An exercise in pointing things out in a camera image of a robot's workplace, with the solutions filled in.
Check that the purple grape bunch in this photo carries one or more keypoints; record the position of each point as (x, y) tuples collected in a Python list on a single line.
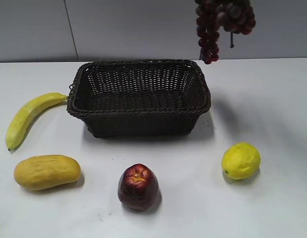
[(234, 16)]

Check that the black woven basket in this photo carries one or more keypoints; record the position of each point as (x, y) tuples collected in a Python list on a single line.
[(139, 97)]

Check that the dark red apple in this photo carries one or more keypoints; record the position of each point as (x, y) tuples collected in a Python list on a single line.
[(138, 187)]

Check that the yellow lemon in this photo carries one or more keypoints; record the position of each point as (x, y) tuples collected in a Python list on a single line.
[(240, 161)]

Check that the yellow banana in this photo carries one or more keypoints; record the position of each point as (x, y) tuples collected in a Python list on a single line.
[(25, 116)]

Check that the orange yellow mango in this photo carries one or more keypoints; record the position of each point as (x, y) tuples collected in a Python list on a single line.
[(46, 171)]

